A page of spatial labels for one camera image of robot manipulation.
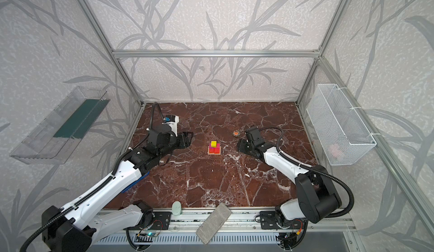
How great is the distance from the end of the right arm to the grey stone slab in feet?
0.91

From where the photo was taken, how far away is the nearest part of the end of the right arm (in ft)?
2.08

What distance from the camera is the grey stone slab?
691 millimetres
